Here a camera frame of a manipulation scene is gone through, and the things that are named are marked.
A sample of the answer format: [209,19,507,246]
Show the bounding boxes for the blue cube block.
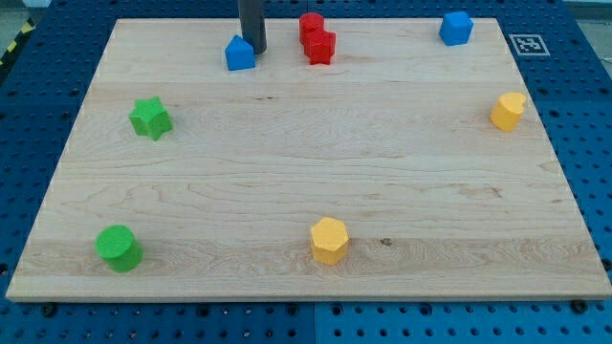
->
[439,11,473,46]

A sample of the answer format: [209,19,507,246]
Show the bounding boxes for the yellow hexagon block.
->
[311,217,349,266]

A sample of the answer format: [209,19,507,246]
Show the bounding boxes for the wooden board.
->
[7,18,611,303]

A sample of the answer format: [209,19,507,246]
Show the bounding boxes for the red star block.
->
[304,30,337,65]

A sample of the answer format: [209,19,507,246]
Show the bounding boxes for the red cylinder block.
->
[298,12,324,45]

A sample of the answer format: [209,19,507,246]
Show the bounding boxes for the green star block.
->
[129,97,173,140]

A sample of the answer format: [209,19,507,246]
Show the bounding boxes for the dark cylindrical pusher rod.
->
[238,0,267,55]

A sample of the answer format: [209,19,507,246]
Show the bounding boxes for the green cylinder block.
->
[95,225,143,273]

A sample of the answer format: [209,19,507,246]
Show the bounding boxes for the yellow heart block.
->
[490,92,527,132]

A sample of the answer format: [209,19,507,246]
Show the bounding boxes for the white fiducial marker tag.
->
[509,33,550,56]

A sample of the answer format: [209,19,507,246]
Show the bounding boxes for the yellow black hazard tape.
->
[1,17,36,68]

